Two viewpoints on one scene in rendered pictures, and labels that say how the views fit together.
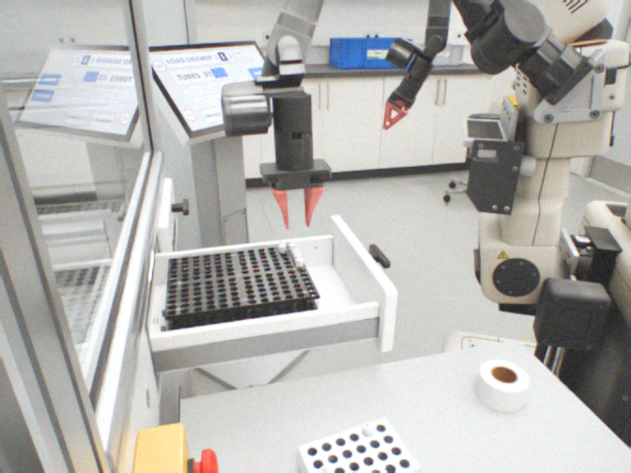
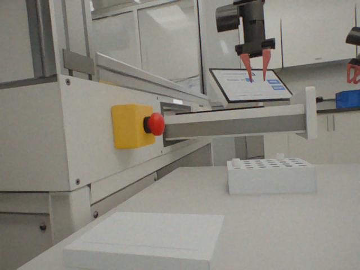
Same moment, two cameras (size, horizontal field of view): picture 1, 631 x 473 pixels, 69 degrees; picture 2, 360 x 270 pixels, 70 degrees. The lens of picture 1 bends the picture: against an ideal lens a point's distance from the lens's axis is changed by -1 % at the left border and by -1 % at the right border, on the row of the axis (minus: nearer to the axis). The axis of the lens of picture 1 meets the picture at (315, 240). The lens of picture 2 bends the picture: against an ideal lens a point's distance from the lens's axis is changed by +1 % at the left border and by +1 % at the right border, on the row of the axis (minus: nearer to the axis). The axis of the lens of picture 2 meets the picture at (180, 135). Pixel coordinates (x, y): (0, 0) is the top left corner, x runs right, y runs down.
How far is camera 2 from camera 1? 0.43 m
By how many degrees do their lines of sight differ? 38
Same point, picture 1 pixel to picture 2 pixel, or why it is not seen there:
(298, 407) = not seen: hidden behind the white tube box
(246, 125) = (225, 19)
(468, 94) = not seen: outside the picture
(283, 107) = (245, 9)
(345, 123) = (347, 139)
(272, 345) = (229, 127)
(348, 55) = (348, 99)
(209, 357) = (192, 131)
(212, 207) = (242, 152)
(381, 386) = not seen: hidden behind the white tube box
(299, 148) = (254, 28)
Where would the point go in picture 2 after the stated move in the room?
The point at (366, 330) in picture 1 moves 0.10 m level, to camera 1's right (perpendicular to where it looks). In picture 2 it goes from (295, 123) to (352, 120)
